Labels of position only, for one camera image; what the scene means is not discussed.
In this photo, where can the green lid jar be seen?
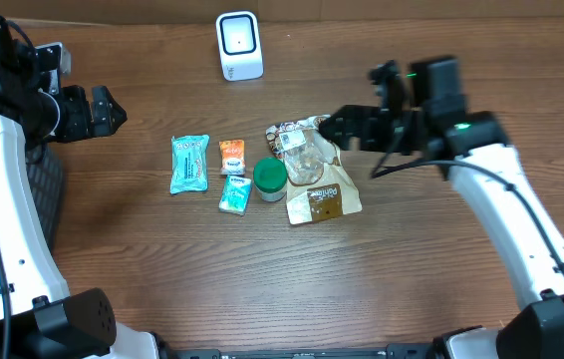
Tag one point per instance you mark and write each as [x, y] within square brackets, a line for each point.
[270, 179]

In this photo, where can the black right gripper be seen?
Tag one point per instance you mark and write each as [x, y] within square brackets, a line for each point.
[366, 123]

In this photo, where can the teal long snack packet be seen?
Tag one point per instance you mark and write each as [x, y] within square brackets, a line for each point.
[189, 166]

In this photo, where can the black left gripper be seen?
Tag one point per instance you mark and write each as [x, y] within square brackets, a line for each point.
[84, 125]

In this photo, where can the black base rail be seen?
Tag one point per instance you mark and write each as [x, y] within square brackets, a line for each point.
[312, 354]

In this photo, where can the brown white snack pouch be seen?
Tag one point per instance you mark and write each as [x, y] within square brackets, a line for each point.
[318, 187]

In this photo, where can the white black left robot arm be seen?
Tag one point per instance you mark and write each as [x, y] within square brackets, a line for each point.
[39, 316]

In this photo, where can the teal tissue pack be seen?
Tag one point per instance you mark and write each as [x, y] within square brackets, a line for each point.
[235, 195]

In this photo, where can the grey plastic mesh basket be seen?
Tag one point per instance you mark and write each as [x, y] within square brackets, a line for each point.
[47, 182]

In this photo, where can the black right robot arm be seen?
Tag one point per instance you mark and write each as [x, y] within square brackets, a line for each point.
[423, 115]

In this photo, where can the orange Kleenex tissue pack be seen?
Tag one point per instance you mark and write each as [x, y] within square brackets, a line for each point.
[232, 157]

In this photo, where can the white barcode scanner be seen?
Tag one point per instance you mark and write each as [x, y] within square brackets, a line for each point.
[239, 46]

